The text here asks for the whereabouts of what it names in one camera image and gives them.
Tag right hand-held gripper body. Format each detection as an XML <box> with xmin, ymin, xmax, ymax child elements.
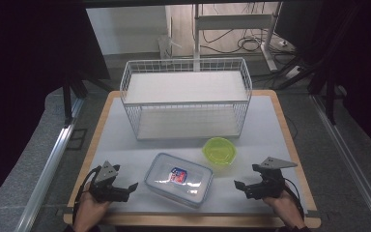
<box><xmin>244</xmin><ymin>157</ymin><xmax>299</xmax><ymax>201</ymax></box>

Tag grey table mat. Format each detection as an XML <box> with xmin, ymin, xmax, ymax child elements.
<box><xmin>72</xmin><ymin>95</ymin><xmax>308</xmax><ymax>216</ymax></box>

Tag white power strip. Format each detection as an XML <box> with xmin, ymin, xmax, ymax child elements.
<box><xmin>284</xmin><ymin>66</ymin><xmax>302</xmax><ymax>80</ymax></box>

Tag white wire shelf rack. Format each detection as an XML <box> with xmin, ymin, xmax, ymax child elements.
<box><xmin>119</xmin><ymin>57</ymin><xmax>253</xmax><ymax>141</ymax></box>

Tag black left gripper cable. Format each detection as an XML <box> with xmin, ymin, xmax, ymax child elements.
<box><xmin>71</xmin><ymin>166</ymin><xmax>102</xmax><ymax>225</ymax></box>

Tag black metal stand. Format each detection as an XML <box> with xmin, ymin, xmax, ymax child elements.
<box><xmin>307</xmin><ymin>71</ymin><xmax>340</xmax><ymax>126</ymax></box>
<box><xmin>62</xmin><ymin>73</ymin><xmax>110</xmax><ymax>127</ymax></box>

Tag person's left hand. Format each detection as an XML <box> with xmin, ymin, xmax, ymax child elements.
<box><xmin>73</xmin><ymin>183</ymin><xmax>112</xmax><ymax>230</ymax></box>

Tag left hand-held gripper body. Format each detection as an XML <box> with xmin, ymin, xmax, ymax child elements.
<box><xmin>88</xmin><ymin>159</ymin><xmax>131</xmax><ymax>203</ymax></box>

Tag clear rectangular food container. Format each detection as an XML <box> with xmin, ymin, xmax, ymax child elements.
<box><xmin>144</xmin><ymin>152</ymin><xmax>214</xmax><ymax>209</ymax></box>

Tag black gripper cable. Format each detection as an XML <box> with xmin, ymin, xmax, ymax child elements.
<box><xmin>71</xmin><ymin>166</ymin><xmax>102</xmax><ymax>225</ymax></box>
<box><xmin>281</xmin><ymin>183</ymin><xmax>305</xmax><ymax>220</ymax></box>

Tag aluminium rail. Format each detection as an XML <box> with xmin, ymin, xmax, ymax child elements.
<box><xmin>310</xmin><ymin>95</ymin><xmax>371</xmax><ymax>232</ymax></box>
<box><xmin>14</xmin><ymin>98</ymin><xmax>85</xmax><ymax>232</ymax></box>

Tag white desk frame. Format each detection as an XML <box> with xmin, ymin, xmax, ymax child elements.
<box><xmin>192</xmin><ymin>2</ymin><xmax>283</xmax><ymax>73</ymax></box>

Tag dark curtain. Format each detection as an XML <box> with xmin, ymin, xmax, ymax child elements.
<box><xmin>0</xmin><ymin>0</ymin><xmax>111</xmax><ymax>214</ymax></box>
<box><xmin>274</xmin><ymin>0</ymin><xmax>371</xmax><ymax>159</ymax></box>

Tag person's right hand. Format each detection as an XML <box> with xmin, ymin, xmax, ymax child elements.
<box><xmin>263</xmin><ymin>192</ymin><xmax>305</xmax><ymax>229</ymax></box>

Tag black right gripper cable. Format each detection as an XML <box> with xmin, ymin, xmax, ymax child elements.
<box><xmin>281</xmin><ymin>183</ymin><xmax>305</xmax><ymax>220</ymax></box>

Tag black floor cables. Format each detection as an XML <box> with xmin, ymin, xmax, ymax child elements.
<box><xmin>201</xmin><ymin>28</ymin><xmax>296</xmax><ymax>56</ymax></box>

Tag green round container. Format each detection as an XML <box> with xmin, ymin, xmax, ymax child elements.
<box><xmin>202</xmin><ymin>136</ymin><xmax>238</xmax><ymax>166</ymax></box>

